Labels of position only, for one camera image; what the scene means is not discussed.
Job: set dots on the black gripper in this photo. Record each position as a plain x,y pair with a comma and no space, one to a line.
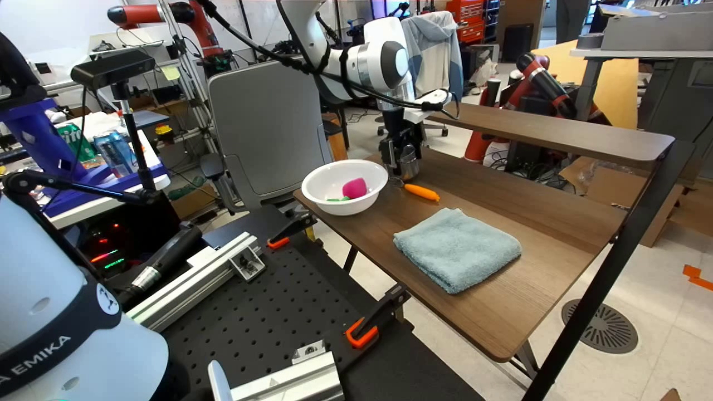
401,146

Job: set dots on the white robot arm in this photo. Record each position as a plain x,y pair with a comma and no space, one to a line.
378,67

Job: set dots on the red robot arm background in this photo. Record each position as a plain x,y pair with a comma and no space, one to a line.
187,15

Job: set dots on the white Franka robot base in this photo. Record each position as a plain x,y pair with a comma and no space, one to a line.
64,335

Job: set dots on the white plastic bowl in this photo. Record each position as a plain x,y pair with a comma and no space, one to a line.
328,179

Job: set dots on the pink and green toy radish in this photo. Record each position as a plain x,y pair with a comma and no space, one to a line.
350,189

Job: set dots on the light blue hanging jacket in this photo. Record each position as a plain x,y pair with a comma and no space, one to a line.
435,55

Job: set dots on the light blue folded towel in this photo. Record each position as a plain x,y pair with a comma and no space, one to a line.
457,251

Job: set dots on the orange black clamp rear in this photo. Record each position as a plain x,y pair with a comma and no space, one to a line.
282,237

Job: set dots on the orange black clamp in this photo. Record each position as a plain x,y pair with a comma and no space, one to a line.
282,237
365,331

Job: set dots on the black perforated breadboard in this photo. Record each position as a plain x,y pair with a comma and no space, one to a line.
256,328

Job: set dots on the orange black clamp front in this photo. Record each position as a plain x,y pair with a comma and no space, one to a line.
365,331

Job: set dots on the black diagonal stand pole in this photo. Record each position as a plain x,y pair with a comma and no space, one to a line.
633,228

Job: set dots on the round floor drain grate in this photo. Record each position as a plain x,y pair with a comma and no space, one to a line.
612,333

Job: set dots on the aluminium extrusion rail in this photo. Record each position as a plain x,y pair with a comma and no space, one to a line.
238,257

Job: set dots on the black camera on stand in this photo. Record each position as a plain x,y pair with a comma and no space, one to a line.
109,70

